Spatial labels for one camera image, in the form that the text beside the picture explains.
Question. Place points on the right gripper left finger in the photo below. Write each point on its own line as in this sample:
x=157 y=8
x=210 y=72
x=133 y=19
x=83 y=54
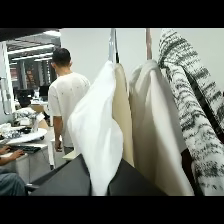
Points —
x=68 y=180

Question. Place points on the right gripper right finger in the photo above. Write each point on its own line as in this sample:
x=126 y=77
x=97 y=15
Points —
x=131 y=181

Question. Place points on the white long-sleeved shirt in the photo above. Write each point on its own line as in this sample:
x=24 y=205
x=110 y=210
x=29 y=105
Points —
x=96 y=133

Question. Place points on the person's forearm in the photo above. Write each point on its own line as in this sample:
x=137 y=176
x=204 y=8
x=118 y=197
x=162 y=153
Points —
x=10 y=157

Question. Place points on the silver clothes hanger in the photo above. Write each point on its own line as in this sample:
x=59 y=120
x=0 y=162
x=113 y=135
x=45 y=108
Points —
x=112 y=45

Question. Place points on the black keyboard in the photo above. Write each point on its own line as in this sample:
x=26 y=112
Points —
x=28 y=149

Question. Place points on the off-white garment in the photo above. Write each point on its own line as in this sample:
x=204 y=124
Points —
x=156 y=133

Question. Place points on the round white table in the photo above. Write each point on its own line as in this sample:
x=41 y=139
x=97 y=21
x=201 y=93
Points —
x=30 y=136

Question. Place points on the person's legs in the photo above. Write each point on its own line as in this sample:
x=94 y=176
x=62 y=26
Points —
x=10 y=183

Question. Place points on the cream garment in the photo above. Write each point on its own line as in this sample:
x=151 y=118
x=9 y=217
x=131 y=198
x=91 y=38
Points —
x=123 y=110

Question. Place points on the person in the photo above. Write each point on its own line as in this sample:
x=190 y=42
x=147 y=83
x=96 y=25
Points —
x=66 y=96

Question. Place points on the black and white patterned garment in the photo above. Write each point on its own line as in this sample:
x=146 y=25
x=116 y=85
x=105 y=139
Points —
x=200 y=126

